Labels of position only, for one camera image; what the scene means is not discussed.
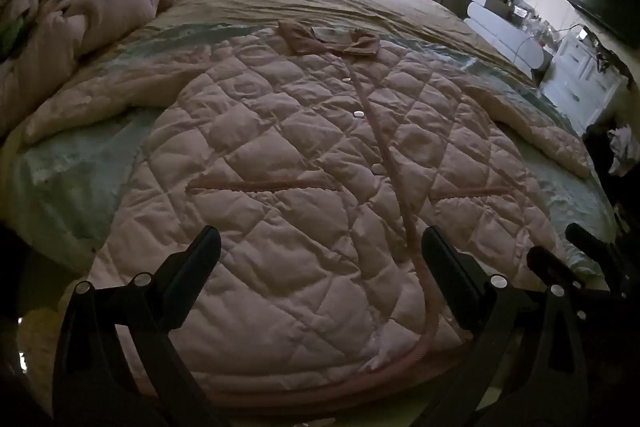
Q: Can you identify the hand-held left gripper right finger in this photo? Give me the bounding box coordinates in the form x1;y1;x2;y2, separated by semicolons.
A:
421;226;591;427

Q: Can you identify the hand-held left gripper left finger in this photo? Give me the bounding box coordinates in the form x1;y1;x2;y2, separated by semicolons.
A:
52;226;223;427

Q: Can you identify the white drawer cabinet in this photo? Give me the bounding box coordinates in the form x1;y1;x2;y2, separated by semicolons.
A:
542;29;628;135

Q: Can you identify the pink quilted jacket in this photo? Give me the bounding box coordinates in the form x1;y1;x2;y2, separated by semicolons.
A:
22;19;593;413

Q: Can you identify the pink rolled duvet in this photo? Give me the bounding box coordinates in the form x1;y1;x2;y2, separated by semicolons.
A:
0;0;221;138

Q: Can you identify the crumpled white cloth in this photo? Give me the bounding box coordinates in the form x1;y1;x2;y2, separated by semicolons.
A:
607;124;640;178

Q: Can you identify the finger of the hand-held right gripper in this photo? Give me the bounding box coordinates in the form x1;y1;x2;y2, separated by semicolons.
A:
566;223;640;303
527;246;588;303

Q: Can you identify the large bed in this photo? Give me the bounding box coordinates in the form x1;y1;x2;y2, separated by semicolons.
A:
0;0;621;427

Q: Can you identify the cluster of toiletries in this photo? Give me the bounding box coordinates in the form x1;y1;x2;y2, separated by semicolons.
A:
502;0;558;50

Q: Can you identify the floral blanket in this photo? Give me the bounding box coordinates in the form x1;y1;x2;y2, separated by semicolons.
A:
0;0;56;58

